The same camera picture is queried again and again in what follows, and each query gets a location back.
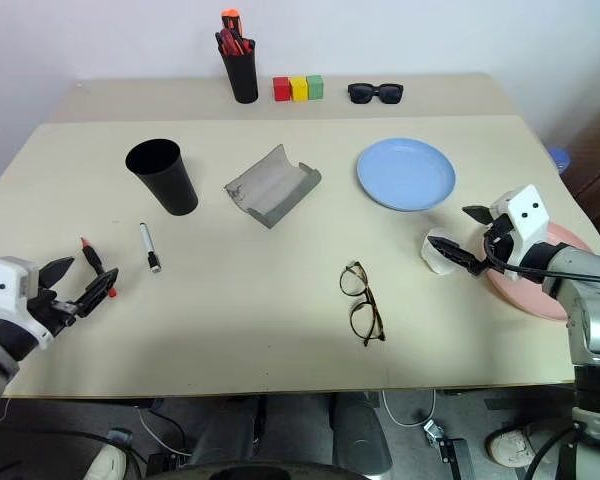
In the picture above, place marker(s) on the green cube block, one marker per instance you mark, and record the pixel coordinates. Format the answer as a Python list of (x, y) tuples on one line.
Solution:
[(315, 87)]

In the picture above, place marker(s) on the red cube block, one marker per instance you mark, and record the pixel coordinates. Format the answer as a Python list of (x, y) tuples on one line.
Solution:
[(281, 90)]

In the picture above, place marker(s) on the light blue plate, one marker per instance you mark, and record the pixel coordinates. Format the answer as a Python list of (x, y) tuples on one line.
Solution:
[(405, 172)]

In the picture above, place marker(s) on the red marker with black grip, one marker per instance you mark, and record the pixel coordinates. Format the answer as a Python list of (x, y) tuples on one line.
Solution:
[(92, 257)]

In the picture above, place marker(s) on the yellow cube block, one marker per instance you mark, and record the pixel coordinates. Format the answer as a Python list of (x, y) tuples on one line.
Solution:
[(299, 89)]

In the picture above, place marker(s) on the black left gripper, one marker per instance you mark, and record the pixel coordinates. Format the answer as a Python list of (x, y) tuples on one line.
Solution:
[(50, 307)]

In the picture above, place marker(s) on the empty black cup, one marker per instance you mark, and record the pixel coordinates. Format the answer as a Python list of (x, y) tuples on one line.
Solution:
[(172, 190)]

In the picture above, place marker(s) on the black tool holder cup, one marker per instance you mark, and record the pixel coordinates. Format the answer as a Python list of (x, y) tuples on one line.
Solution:
[(242, 77)]

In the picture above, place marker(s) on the black sunglasses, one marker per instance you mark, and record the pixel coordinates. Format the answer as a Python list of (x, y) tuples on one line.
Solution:
[(365, 93)]

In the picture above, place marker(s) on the open grey glasses case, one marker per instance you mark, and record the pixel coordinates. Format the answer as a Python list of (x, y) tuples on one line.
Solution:
[(272, 187)]

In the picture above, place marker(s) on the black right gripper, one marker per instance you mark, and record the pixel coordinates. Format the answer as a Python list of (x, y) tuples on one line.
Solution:
[(500, 237)]

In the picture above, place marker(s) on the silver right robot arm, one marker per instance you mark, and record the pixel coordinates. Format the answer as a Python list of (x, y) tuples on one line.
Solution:
[(592, 300)]

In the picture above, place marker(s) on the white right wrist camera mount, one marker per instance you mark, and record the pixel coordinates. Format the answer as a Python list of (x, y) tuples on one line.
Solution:
[(527, 215)]

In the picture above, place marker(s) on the orange-capped black screwdriver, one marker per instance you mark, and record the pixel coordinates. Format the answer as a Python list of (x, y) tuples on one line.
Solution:
[(231, 22)]

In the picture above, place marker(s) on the brown wooden cabinet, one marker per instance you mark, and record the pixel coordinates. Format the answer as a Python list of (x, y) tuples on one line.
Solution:
[(597, 165)]

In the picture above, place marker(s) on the blue round container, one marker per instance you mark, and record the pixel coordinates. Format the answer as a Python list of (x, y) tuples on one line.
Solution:
[(560, 159)]

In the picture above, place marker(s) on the white shoe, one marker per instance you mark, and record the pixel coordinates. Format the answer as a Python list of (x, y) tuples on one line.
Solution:
[(107, 462), (510, 445)]

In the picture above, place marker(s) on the tortoiseshell eyeglasses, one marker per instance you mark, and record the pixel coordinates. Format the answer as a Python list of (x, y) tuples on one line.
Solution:
[(365, 305)]

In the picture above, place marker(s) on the red and black screwdriver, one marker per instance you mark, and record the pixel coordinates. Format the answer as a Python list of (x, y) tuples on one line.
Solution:
[(244, 46), (225, 42)]

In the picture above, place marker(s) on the small white cup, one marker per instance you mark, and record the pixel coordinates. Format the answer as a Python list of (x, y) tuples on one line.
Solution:
[(435, 260)]

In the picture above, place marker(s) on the white marker with black cap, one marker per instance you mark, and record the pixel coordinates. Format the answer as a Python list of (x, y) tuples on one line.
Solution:
[(149, 245)]

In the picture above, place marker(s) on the dark rounded leg shape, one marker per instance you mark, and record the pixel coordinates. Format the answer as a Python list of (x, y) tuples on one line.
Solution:
[(225, 430), (360, 435)]

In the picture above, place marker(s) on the pink plate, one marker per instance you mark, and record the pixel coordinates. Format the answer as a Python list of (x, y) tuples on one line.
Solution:
[(535, 297)]

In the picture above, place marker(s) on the metal caster bracket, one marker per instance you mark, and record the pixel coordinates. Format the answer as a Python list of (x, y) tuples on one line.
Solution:
[(442, 442)]

